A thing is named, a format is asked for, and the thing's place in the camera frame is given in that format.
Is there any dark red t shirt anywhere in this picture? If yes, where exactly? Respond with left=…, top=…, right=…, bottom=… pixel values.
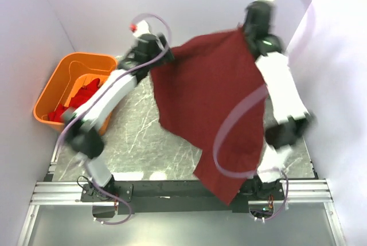
left=151, top=28, right=265, bottom=204

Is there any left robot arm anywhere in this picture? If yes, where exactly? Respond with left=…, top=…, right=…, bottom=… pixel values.
left=62, top=33, right=174, bottom=194

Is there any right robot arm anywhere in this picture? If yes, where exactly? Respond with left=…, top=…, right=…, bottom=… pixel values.
left=243, top=1, right=313, bottom=183

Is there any bright red shirt in basket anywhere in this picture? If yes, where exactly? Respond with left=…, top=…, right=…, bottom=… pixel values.
left=48, top=75, right=101, bottom=123

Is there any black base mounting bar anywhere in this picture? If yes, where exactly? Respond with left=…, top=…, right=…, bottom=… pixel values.
left=80, top=178, right=288, bottom=219

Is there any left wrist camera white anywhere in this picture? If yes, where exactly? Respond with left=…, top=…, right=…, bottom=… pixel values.
left=130, top=20, right=151, bottom=38

